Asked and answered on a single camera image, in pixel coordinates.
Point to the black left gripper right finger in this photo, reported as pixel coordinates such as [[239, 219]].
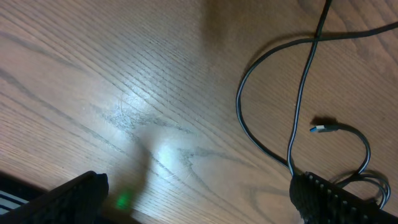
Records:
[[319, 201]]

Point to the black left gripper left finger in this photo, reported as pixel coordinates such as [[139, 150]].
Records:
[[75, 202]]

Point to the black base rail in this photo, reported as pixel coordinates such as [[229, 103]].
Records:
[[16, 192]]

